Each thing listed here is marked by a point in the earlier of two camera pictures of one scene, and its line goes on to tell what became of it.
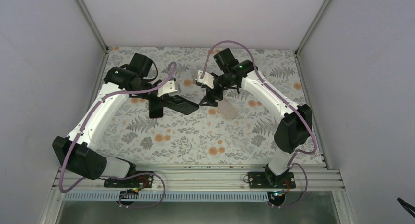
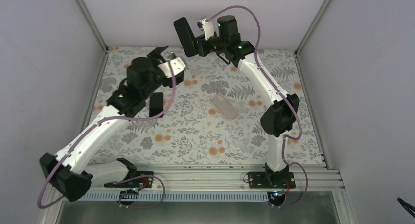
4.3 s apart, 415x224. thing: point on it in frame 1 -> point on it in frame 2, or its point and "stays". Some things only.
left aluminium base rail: (98, 80) stays
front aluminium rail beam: (209, 179) stays
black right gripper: (207, 98) -> (201, 47)
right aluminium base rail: (311, 110) stays
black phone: (179, 103) -> (186, 36)
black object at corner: (409, 208) stays
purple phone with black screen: (155, 110) stays
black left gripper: (161, 99) -> (155, 56)
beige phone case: (228, 111) stays
